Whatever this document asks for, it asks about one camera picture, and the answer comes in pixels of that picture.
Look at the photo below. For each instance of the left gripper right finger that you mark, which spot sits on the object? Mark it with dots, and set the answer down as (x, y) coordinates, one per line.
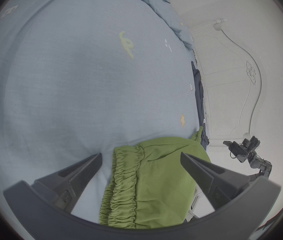
(210, 177)

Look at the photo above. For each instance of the green shorts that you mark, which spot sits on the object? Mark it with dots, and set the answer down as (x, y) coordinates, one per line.
(156, 184)

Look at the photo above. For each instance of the pale blue quilt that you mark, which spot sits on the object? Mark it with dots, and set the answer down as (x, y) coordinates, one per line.
(162, 6)

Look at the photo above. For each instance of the dark blue garment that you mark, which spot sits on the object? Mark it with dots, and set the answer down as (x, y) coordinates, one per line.
(198, 94)

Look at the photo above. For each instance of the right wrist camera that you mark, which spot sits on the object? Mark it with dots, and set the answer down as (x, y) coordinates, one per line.
(251, 142)

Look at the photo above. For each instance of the bed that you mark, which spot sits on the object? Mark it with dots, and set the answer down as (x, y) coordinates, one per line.
(68, 84)

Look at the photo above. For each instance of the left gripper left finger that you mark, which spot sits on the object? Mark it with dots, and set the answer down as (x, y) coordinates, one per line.
(77, 177)

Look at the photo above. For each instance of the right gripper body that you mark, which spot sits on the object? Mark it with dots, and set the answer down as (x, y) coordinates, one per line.
(238, 152)

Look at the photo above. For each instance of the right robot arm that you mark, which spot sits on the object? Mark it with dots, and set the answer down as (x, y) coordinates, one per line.
(260, 165)

